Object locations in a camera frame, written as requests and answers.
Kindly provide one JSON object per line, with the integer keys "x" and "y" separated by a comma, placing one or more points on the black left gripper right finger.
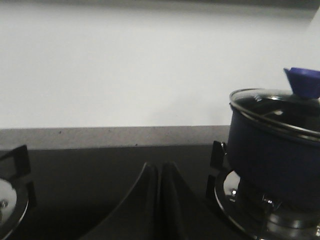
{"x": 185, "y": 217}

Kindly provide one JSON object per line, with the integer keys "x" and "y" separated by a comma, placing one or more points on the right gas burner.
{"x": 252, "y": 212}

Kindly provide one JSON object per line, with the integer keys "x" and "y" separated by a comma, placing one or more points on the gas burner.
{"x": 252, "y": 212}
{"x": 16, "y": 193}

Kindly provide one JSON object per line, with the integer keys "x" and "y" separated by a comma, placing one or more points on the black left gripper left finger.
{"x": 134, "y": 217}

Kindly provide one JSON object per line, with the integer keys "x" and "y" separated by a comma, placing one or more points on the left gas burner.
{"x": 16, "y": 193}

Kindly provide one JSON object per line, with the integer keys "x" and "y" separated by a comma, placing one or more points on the black glass gas stove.
{"x": 75, "y": 189}

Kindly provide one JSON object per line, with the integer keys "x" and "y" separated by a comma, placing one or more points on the glass pot lid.
{"x": 295, "y": 112}

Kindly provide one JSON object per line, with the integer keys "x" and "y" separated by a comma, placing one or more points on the blue cooking pot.
{"x": 283, "y": 166}

